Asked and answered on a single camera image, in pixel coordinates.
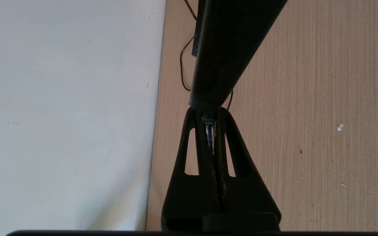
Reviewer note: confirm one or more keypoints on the small white paper scrap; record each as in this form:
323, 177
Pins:
340, 127

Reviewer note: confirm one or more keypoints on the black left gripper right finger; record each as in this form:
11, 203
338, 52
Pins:
248, 196

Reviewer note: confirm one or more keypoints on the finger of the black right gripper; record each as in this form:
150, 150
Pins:
213, 49
244, 42

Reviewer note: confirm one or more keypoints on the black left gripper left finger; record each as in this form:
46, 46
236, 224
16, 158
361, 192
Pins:
192, 196

